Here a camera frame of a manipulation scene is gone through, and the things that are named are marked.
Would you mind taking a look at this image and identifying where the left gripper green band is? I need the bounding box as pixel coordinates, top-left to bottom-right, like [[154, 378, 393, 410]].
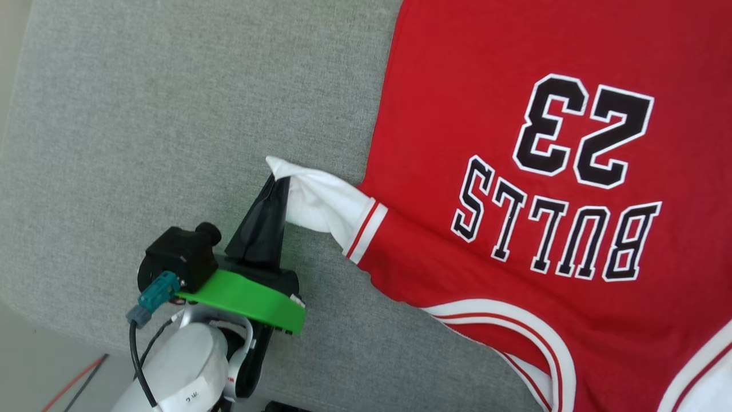
[[177, 173, 305, 335]]

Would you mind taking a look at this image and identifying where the red Bulls 23 basketball jersey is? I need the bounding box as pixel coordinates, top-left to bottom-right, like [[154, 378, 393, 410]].
[[265, 0, 732, 412]]

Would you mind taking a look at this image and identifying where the black cable with teal plug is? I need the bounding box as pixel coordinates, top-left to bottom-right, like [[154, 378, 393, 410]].
[[126, 271, 182, 410]]

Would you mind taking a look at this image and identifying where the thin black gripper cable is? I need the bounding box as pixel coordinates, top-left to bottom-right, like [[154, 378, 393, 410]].
[[140, 318, 175, 367]]

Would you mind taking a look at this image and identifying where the thin black floor cable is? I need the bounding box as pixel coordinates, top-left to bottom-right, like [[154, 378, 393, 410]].
[[62, 355, 110, 412]]

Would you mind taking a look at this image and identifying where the thin red floor cable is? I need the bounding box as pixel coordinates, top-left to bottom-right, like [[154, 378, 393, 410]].
[[43, 355, 107, 412]]

